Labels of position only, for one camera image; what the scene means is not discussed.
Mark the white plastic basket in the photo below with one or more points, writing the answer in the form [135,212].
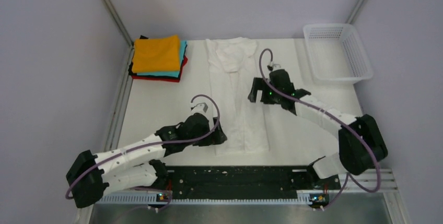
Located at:
[336,54]

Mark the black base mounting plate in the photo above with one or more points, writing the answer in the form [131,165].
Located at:
[240,182]

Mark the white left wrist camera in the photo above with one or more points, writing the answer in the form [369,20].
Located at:
[200,108]

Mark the folded teal t shirt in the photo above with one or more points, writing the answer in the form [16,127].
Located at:
[174,74]

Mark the white slotted cable duct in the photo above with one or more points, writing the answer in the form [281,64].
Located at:
[147,198]

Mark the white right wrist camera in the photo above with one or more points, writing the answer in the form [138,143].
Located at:
[273,67]

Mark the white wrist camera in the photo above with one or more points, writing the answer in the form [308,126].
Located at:
[200,108]
[273,67]

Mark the left aluminium frame rail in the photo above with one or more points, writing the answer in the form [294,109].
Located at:
[122,77]

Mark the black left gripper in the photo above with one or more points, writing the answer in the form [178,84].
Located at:
[219,138]

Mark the folded orange t shirt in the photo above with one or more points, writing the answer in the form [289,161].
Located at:
[157,55]

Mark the folded red t shirt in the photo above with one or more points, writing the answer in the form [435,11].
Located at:
[166,78]

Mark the white t shirt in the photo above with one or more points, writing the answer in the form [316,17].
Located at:
[232,69]

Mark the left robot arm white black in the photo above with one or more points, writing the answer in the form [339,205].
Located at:
[93,176]

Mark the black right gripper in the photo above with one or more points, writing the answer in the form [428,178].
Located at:
[259,84]

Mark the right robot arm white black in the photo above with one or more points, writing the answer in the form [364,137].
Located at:
[359,138]

